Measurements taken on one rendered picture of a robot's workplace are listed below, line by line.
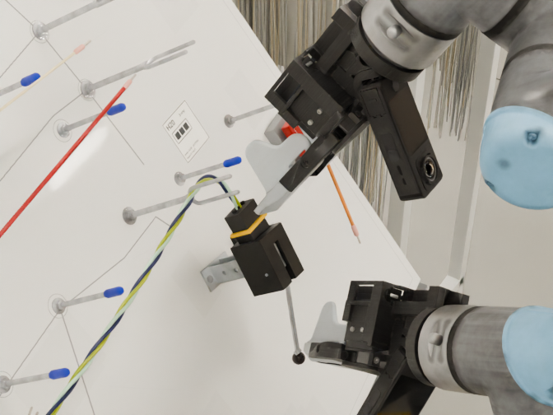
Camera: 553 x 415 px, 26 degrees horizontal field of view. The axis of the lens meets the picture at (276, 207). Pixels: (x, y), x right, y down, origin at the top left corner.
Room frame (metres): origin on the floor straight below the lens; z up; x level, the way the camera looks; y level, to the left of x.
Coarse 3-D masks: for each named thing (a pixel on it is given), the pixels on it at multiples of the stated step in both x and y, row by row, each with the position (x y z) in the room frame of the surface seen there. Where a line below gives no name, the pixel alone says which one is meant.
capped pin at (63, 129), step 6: (114, 108) 0.84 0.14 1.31; (120, 108) 0.83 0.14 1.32; (96, 114) 0.85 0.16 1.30; (108, 114) 0.84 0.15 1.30; (84, 120) 0.85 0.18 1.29; (90, 120) 0.85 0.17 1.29; (60, 126) 0.86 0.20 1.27; (66, 126) 0.86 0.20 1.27; (72, 126) 0.86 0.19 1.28; (78, 126) 0.85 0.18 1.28; (60, 132) 0.86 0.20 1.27; (66, 132) 0.86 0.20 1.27
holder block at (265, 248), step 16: (272, 224) 0.86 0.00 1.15; (256, 240) 0.83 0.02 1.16; (272, 240) 0.83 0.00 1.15; (288, 240) 0.85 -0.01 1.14; (240, 256) 0.83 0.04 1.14; (256, 256) 0.82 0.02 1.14; (272, 256) 0.82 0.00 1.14; (288, 256) 0.83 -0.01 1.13; (256, 272) 0.82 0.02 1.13; (272, 272) 0.81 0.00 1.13; (288, 272) 0.82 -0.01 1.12; (256, 288) 0.81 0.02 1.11; (272, 288) 0.80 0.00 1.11
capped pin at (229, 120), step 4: (260, 108) 1.00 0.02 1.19; (264, 108) 0.99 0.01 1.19; (268, 108) 0.99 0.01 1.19; (272, 108) 0.99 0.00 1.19; (248, 112) 1.00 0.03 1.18; (252, 112) 1.00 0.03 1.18; (256, 112) 1.00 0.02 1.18; (260, 112) 1.00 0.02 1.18; (228, 116) 1.01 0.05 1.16; (232, 116) 1.01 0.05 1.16; (236, 116) 1.01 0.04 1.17; (240, 116) 1.00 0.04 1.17; (244, 116) 1.00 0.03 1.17; (248, 116) 1.00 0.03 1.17; (224, 120) 1.01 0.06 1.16; (228, 120) 1.01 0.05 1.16; (232, 120) 1.01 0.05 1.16; (236, 120) 1.01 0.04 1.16; (228, 124) 1.01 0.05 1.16; (232, 124) 1.01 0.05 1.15
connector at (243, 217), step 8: (248, 200) 0.87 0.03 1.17; (240, 208) 0.85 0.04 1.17; (248, 208) 0.85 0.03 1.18; (232, 216) 0.84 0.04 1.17; (240, 216) 0.84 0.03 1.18; (248, 216) 0.85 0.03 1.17; (256, 216) 0.85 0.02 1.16; (232, 224) 0.84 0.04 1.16; (240, 224) 0.84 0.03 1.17; (248, 224) 0.84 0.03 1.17; (264, 224) 0.85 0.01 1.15; (256, 232) 0.84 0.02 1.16; (240, 240) 0.84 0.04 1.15; (248, 240) 0.83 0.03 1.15
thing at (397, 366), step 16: (400, 352) 0.69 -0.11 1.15; (384, 368) 0.69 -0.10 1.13; (400, 368) 0.68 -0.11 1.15; (384, 384) 0.67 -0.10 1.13; (400, 384) 0.67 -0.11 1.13; (416, 384) 0.67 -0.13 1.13; (368, 400) 0.67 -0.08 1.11; (384, 400) 0.66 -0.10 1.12; (400, 400) 0.67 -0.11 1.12; (416, 400) 0.67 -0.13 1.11
